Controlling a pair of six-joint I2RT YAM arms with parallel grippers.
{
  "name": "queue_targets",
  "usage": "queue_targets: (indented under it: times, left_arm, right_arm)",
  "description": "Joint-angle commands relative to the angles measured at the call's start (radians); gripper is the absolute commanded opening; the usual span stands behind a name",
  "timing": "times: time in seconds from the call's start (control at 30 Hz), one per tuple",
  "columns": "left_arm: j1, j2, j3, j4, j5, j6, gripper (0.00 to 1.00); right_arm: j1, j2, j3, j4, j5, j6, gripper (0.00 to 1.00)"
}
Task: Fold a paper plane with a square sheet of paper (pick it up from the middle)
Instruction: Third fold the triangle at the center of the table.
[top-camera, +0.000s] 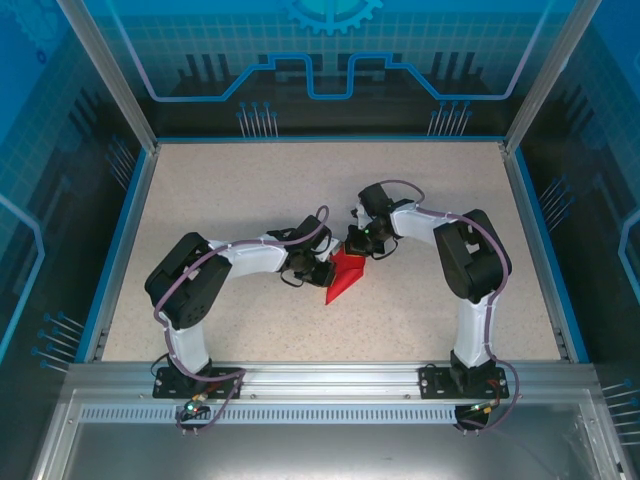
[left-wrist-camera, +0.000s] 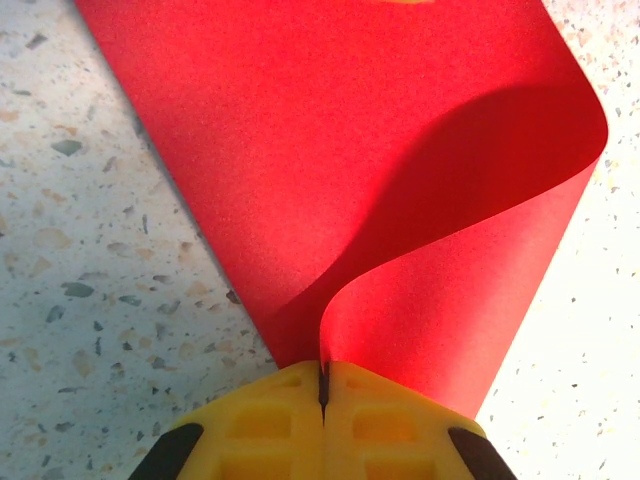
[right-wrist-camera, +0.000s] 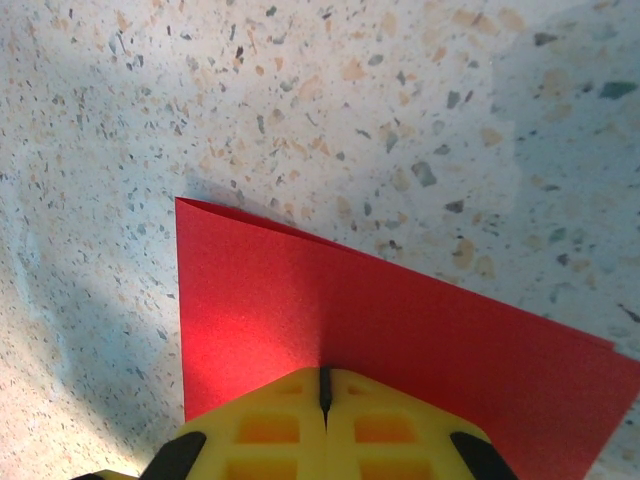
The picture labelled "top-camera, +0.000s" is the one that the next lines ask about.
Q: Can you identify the blue printed gear panel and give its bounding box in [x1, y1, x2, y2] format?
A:
[82, 0, 576, 139]

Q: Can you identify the aluminium mounting rail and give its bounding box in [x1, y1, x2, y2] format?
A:
[66, 360, 599, 401]

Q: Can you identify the blue printed side panel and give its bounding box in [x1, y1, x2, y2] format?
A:
[517, 0, 640, 480]
[0, 0, 151, 480]

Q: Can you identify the grey sheet metal tray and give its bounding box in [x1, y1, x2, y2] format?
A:
[29, 388, 629, 480]

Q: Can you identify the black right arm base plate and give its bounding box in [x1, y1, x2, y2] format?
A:
[418, 364, 512, 400]

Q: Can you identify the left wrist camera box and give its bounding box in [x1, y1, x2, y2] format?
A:
[319, 237, 345, 262]

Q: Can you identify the red square paper sheet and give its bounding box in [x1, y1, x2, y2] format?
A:
[323, 247, 366, 306]

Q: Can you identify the blue trimmed aluminium side rail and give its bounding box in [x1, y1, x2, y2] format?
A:
[499, 142, 592, 365]
[74, 142, 161, 365]

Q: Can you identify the thin aluminium table edge rail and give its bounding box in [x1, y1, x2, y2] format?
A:
[155, 134, 507, 147]

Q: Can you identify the slotted grey cable duct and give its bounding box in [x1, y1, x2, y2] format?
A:
[78, 405, 464, 426]

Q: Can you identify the aluminium frame post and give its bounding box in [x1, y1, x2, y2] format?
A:
[502, 0, 604, 154]
[54, 0, 161, 156]

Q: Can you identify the green lit cable connector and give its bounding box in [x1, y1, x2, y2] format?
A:
[182, 392, 212, 417]
[467, 399, 502, 417]

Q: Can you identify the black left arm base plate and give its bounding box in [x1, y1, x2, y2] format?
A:
[152, 366, 245, 400]

